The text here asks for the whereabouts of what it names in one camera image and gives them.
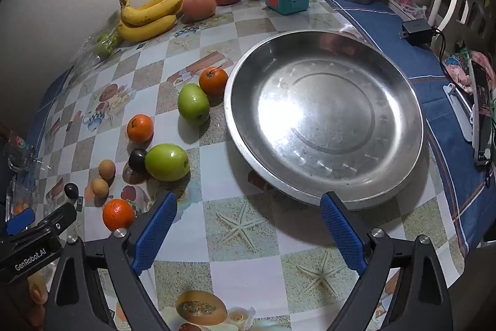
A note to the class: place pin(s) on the brown longan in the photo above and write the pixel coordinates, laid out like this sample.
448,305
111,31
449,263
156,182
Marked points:
107,169
100,186

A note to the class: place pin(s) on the round steel basin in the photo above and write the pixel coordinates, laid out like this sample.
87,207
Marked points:
321,114

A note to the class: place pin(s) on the plastic bag of green fruit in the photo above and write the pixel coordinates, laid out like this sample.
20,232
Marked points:
104,42

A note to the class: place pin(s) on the large green jujube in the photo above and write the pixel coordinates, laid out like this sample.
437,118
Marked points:
167,161

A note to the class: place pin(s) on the white plastic clip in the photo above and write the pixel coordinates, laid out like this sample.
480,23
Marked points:
461,106

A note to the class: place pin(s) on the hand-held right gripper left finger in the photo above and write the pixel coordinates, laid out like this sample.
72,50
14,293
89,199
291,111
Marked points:
153,234

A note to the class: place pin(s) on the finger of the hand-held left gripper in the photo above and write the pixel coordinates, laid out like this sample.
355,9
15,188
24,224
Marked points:
58,220
19,221

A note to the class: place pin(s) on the orange tangerine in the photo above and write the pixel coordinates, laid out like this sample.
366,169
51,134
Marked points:
140,128
213,81
118,214

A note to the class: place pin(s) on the pink floral packet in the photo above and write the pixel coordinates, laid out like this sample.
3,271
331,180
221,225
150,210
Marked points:
459,73

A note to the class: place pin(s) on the small dark plum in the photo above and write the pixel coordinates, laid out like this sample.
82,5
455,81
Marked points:
137,159
71,191

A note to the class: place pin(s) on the black flat device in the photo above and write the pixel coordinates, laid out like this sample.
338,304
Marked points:
482,121

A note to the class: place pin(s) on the yellow banana bunch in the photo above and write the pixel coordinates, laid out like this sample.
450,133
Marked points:
151,15

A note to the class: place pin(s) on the checkered printed tablecloth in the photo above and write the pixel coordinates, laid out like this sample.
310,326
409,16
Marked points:
232,276

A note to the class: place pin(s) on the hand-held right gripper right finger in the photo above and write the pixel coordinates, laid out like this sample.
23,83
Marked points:
343,234

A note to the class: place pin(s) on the black charger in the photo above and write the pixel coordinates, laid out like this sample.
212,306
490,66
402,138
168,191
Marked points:
416,32

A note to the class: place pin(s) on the clear plastic packet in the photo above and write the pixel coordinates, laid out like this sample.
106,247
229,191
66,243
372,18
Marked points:
21,156

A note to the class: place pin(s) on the green mango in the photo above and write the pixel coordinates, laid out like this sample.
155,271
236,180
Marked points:
193,104

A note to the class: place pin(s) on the pink plastic bag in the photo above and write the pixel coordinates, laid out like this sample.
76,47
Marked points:
407,3

